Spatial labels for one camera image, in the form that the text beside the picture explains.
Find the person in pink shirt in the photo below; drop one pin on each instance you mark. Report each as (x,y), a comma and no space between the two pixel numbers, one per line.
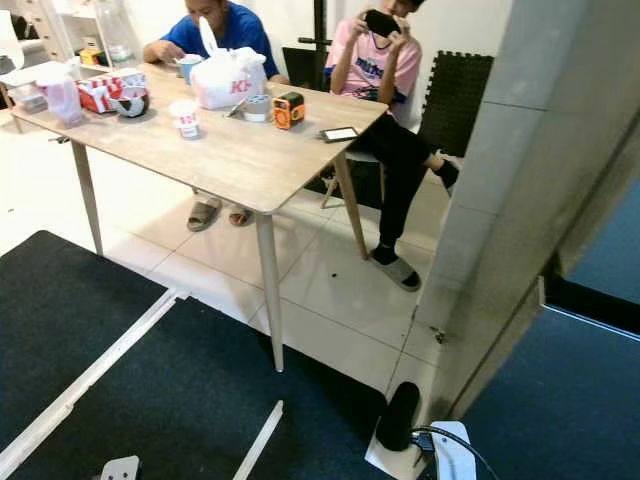
(370,65)

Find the clear plastic tall container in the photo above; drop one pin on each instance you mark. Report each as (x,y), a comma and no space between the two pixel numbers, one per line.
(63,100)

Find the black smartphone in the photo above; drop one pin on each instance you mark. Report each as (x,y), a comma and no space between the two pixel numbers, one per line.
(340,134)

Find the white plastic chair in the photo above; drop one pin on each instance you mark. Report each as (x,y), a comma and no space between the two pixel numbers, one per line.
(8,45)

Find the dark floor mat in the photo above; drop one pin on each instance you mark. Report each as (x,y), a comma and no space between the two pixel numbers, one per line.
(190,400)
(60,330)

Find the black foam wall panel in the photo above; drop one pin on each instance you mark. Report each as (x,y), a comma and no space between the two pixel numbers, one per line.
(455,100)

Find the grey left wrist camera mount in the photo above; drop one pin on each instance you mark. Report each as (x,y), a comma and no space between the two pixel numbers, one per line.
(120,470)

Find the wooden leg chair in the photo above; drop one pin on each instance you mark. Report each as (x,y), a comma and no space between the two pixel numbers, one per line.
(330,190)

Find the black white round bowl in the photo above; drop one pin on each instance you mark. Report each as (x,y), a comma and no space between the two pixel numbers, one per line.
(132,106)

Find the clear plastic food box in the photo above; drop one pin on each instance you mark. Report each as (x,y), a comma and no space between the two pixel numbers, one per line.
(25,92)

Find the black metal stand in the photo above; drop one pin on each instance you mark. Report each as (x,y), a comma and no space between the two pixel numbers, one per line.
(318,35)

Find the red white takeaway box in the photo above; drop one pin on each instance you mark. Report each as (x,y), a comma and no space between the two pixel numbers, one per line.
(98,92)

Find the long white floor strip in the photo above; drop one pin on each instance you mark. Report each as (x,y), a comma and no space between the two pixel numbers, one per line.
(90,380)

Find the person in blue shirt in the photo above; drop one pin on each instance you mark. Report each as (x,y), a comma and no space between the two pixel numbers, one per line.
(240,30)

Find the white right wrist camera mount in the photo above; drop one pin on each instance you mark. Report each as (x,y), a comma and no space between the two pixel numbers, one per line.
(452,455)

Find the light blue cup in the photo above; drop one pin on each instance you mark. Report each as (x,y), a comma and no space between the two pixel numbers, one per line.
(190,68)

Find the orange black small device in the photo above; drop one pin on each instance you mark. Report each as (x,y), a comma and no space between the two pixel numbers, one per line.
(289,111)

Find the white shelf unit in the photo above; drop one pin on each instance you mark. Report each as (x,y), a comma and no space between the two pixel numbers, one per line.
(60,25)

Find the short white stick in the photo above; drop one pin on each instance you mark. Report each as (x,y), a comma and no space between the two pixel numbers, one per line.
(257,440)

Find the white red lidded paper cup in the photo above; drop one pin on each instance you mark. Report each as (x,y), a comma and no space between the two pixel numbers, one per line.
(186,120)

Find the light wooden dining table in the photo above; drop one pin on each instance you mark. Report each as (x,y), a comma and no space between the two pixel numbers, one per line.
(240,155)

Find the white plastic takeaway bag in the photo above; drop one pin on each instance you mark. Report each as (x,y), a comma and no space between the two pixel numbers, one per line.
(222,85)

